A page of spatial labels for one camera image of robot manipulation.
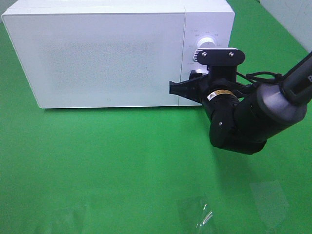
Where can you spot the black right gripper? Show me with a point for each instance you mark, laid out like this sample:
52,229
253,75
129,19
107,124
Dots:
217,88

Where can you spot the white microwave knob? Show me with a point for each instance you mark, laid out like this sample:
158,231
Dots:
202,71
206,42

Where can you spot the white microwave door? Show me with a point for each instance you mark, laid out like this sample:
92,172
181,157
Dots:
99,60

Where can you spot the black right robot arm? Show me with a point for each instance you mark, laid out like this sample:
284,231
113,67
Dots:
244,116

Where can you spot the white microwave oven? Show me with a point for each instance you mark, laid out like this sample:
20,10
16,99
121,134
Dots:
202,17

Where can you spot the green table cloth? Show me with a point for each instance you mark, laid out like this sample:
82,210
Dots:
141,170

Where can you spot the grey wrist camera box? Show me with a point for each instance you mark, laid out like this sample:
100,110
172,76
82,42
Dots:
219,56

